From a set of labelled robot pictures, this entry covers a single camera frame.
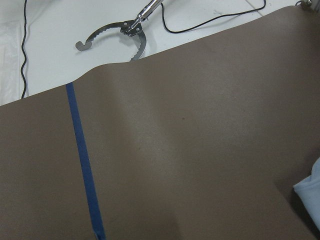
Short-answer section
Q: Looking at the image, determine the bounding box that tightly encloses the aluminium frame post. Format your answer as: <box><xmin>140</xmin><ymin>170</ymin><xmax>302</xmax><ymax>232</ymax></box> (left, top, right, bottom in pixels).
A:
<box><xmin>295</xmin><ymin>0</ymin><xmax>320</xmax><ymax>12</ymax></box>

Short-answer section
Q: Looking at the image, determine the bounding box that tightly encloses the black cable on table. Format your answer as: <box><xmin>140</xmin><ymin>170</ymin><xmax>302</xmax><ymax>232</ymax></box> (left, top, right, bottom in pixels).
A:
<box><xmin>160</xmin><ymin>0</ymin><xmax>267</xmax><ymax>34</ymax></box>

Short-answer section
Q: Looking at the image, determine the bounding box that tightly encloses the silver claw grabber tool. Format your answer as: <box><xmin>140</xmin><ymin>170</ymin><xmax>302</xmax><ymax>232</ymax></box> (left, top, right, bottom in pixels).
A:
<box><xmin>75</xmin><ymin>0</ymin><xmax>163</xmax><ymax>61</ymax></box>

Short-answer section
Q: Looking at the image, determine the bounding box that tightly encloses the brown paper table cover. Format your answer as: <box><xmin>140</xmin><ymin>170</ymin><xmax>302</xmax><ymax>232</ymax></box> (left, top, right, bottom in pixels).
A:
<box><xmin>0</xmin><ymin>6</ymin><xmax>320</xmax><ymax>240</ymax></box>

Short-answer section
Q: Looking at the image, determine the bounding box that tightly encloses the light blue t-shirt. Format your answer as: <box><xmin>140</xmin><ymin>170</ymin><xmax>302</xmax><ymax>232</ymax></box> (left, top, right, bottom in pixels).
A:
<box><xmin>293</xmin><ymin>158</ymin><xmax>320</xmax><ymax>230</ymax></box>

